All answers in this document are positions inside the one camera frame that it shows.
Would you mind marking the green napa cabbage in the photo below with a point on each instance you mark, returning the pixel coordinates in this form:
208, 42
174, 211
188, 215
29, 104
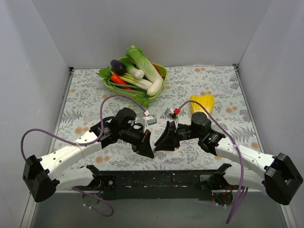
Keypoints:
137, 56

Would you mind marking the green celery leaves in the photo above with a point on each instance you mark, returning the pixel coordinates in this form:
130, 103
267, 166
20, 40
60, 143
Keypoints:
142, 99

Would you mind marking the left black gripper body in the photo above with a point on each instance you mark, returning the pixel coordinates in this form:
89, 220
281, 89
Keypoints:
142, 141

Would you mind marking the white radish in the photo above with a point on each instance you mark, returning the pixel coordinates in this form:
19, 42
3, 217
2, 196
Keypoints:
155, 87

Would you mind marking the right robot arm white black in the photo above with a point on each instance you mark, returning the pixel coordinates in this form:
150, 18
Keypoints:
277, 176

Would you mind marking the yellow napa cabbage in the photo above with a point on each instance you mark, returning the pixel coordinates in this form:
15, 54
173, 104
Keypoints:
207, 101

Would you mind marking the red orange pepper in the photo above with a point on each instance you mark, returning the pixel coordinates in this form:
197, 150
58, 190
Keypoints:
117, 80

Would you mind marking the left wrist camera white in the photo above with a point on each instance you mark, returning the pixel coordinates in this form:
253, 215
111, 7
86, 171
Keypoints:
148, 120

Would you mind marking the white green leek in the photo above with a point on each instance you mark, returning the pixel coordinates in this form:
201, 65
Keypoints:
133, 71

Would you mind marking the green long beans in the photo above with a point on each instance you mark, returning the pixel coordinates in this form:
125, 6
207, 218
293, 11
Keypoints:
118, 90

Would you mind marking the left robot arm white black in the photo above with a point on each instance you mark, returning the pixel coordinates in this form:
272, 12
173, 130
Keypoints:
45, 175

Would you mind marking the purple eggplant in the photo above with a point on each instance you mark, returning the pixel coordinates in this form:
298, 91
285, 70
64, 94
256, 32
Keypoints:
118, 67

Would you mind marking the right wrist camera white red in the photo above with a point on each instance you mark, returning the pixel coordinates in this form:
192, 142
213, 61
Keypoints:
172, 116

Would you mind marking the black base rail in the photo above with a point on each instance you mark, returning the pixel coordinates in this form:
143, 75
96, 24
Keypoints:
160, 184

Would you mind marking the green plastic basket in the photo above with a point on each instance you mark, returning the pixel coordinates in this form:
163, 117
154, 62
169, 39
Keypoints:
142, 81

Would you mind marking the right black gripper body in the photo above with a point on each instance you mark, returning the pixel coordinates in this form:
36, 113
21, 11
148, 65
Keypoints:
175, 136

